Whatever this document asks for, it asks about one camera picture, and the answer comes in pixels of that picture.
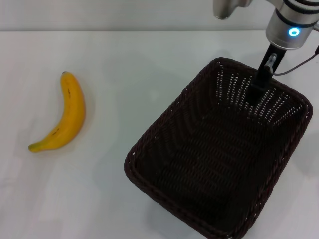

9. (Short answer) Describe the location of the thin black cable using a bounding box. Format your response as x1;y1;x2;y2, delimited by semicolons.
264;44;319;76

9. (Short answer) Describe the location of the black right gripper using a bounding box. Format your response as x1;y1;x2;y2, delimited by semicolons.
245;43;287;107

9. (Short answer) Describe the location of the dark brown woven basket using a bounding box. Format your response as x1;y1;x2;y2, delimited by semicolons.
124;57;314;239

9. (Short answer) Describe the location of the yellow banana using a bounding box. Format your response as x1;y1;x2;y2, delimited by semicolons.
27;71;86;153

